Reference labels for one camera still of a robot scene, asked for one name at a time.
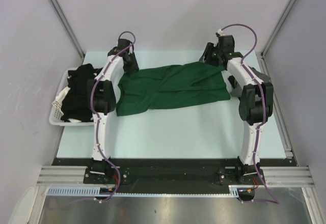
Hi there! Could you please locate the white plastic basket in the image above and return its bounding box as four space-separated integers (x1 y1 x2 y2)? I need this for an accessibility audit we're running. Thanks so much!
49 67 94 127

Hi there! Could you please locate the white t shirt in basket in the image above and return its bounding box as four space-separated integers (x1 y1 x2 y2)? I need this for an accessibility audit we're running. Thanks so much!
52 86 93 123

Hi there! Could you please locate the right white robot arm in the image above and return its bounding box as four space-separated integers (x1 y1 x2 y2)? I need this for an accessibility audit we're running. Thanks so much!
200 32 274 184

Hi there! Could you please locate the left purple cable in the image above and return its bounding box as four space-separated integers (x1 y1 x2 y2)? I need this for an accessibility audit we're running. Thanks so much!
90 31 137 184

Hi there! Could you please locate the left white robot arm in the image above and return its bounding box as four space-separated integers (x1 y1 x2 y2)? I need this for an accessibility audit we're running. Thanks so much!
86 38 139 183

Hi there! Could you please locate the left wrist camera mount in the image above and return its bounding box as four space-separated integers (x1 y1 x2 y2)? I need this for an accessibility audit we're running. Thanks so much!
128 45 134 54

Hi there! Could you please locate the aluminium corner post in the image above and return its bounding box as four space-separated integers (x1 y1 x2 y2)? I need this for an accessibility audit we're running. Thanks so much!
260 0 298 58
48 0 85 61

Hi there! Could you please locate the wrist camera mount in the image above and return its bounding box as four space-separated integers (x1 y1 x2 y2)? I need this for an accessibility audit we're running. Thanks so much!
128 45 134 54
215 29 226 49

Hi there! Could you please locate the green t shirt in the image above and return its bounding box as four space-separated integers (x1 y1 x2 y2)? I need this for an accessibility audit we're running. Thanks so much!
116 62 230 116

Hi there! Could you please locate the right aluminium corner post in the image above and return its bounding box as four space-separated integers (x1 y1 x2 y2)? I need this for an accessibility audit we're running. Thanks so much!
260 0 298 58

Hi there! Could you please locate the black t shirt in basket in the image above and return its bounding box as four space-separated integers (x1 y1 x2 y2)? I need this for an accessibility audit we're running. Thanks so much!
61 64 102 122

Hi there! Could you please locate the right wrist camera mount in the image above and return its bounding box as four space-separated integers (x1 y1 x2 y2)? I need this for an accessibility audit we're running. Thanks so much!
215 29 226 49

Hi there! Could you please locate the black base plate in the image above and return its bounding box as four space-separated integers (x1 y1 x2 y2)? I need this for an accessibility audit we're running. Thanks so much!
52 157 297 194

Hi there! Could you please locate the blue slotted cable duct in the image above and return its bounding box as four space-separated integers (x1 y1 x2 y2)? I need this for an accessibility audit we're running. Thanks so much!
47 186 100 195

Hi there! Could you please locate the left aluminium corner post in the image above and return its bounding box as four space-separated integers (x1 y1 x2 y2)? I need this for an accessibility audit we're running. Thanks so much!
48 0 85 61

